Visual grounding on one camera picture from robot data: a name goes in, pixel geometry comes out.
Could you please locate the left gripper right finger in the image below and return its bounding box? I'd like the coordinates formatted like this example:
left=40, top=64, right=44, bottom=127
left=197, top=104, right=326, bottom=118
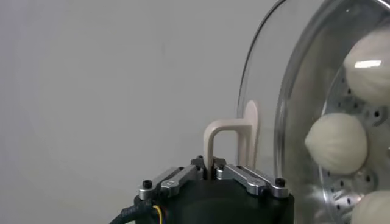
left=212, top=156, right=289, bottom=199

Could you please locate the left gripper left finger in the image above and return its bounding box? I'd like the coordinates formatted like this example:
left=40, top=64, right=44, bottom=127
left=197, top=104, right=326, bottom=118
left=138, top=155, right=208, bottom=201

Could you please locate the glass lid with cream handle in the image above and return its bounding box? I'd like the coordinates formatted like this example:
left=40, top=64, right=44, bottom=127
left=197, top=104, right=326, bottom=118
left=203, top=0, right=390, bottom=224

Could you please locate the white steamed baozi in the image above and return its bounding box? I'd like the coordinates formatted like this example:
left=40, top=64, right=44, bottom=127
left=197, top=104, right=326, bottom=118
left=304, top=113, right=369, bottom=176
left=343, top=29, right=390, bottom=106
left=350, top=191, right=390, bottom=224

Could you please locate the stainless steel steamer basket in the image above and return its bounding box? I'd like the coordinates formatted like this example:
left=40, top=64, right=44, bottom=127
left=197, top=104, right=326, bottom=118
left=273, top=0, right=390, bottom=224

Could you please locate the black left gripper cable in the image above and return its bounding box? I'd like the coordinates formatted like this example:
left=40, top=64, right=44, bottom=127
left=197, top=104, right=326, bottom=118
left=108, top=204, right=164, bottom=224

